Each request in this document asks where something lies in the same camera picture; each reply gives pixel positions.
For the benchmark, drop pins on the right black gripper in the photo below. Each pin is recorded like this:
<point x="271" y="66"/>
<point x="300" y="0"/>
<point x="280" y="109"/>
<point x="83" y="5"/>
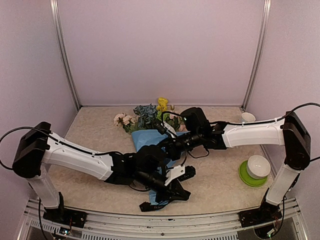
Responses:
<point x="170" y="147"/>

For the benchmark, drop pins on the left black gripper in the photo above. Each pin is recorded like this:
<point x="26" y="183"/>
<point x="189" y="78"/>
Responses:
<point x="175" y="187"/>

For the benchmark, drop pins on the pink fake rose bunch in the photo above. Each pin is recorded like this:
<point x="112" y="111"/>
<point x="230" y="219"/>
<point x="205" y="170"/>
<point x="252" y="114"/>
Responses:
<point x="174" y="121"/>

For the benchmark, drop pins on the black ribbon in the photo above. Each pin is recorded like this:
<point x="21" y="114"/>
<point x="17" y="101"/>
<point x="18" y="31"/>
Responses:
<point x="153" y="205"/>

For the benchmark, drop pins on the yellow fake flower stem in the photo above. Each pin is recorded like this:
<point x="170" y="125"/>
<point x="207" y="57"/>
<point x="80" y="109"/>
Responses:
<point x="162" y="106"/>

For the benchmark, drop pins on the light blue ceramic mug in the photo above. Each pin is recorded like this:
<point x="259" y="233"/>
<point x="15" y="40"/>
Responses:
<point x="247" y="117"/>

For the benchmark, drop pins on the blue fake rose bunch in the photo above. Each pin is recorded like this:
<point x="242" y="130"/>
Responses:
<point x="146" y="116"/>

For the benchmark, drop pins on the blue wrapping paper sheet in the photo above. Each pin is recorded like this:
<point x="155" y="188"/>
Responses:
<point x="151" y="137"/>

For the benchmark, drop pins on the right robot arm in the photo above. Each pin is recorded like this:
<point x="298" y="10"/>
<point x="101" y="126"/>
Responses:
<point x="287" y="132"/>

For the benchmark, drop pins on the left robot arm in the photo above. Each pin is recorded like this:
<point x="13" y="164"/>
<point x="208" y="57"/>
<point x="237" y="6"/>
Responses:
<point x="40" y="148"/>

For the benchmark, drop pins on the green plate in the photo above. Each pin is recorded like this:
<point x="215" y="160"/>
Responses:
<point x="247" y="179"/>

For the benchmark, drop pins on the white ceramic bowl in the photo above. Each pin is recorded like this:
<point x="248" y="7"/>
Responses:
<point x="258" y="167"/>

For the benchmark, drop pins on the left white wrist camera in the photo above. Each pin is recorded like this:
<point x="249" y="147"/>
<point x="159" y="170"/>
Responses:
<point x="179" y="172"/>

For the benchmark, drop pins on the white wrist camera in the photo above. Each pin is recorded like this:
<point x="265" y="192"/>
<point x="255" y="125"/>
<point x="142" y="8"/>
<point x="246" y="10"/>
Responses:
<point x="165" y="129"/>
<point x="179" y="172"/>

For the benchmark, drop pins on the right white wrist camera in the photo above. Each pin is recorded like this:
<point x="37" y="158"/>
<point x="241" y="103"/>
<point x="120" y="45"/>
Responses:
<point x="165" y="129"/>

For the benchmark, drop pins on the front aluminium rail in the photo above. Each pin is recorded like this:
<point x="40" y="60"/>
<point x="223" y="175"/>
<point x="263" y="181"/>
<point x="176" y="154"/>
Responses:
<point x="113" y="226"/>

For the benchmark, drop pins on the right aluminium frame post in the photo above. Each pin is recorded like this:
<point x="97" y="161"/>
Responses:
<point x="258" y="53"/>

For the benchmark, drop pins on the aluminium frame post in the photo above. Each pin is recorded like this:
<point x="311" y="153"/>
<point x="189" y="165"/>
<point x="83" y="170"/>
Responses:
<point x="54" y="6"/>
<point x="258" y="53"/>

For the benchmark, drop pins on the left aluminium frame post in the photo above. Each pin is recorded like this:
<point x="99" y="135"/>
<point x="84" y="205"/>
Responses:
<point x="54" y="6"/>

